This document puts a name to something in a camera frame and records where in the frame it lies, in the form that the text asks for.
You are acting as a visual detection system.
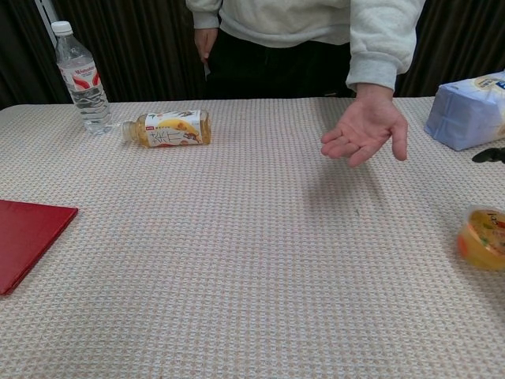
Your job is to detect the amber tea bottle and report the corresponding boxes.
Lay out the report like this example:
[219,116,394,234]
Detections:
[121,109,212,149]

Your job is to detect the black pleated curtain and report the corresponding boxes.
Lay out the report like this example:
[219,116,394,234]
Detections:
[0,0,505,110]

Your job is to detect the small clear cup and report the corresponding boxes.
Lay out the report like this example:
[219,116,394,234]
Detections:
[457,204,505,272]

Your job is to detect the red square board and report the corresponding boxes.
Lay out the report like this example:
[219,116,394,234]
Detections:
[0,199,79,296]

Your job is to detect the robot right hand black fingers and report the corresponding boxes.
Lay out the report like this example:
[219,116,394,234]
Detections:
[472,146,505,163]

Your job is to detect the pale blue paper package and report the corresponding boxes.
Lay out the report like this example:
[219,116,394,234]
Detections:
[424,69,505,152]

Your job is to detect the person's body grey sweatshirt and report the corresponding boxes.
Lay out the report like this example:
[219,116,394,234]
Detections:
[185,0,427,100]

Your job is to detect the person's right forearm grey sleeve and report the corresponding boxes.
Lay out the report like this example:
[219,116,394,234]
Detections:
[185,0,223,31]

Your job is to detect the white metal frame pole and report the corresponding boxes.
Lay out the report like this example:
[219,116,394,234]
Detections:
[33,0,60,45]

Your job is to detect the clear water bottle red label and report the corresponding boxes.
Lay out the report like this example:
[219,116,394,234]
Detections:
[50,21,113,134]

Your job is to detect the beige woven tablecloth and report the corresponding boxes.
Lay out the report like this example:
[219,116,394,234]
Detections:
[0,96,505,379]

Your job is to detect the person's left hand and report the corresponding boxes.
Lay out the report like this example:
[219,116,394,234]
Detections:
[320,84,410,169]

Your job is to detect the person's left forearm grey sleeve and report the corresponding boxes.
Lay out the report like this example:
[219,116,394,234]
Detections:
[346,0,427,92]

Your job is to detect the person's right hand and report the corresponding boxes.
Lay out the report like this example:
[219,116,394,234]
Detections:
[194,27,219,64]

